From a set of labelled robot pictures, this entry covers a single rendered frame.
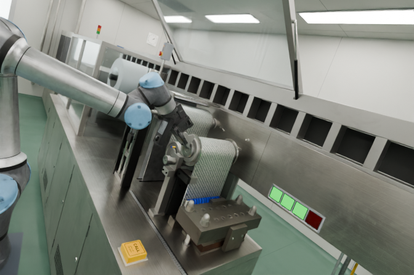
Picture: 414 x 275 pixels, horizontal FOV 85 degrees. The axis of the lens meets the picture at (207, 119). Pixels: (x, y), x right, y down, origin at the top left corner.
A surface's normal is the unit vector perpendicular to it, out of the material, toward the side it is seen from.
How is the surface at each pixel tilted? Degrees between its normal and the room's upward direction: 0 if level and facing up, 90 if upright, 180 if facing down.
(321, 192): 90
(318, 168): 90
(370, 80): 90
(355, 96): 90
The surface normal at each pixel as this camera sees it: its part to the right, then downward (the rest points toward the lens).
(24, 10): 0.60, 0.32
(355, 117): -0.73, -0.15
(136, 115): 0.41, 0.28
